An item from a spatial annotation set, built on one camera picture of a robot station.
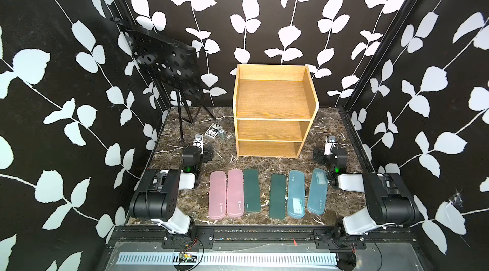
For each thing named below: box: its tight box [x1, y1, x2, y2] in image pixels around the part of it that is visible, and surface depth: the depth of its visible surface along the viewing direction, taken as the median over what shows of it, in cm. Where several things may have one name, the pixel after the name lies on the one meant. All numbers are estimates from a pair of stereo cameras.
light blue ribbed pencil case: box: [307, 167, 328, 216], surface depth 87 cm
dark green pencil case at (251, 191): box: [243, 169, 261, 214], surface depth 87 cm
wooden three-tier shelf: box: [232, 64, 319, 160], surface depth 87 cm
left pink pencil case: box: [208, 170, 227, 221], surface depth 86 cm
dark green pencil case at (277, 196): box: [268, 173, 286, 220], surface depth 86 cm
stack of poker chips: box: [218, 128, 227, 140], surface depth 106 cm
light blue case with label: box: [287, 169, 305, 219], surface depth 87 cm
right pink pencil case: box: [227, 169, 245, 219], surface depth 87 cm
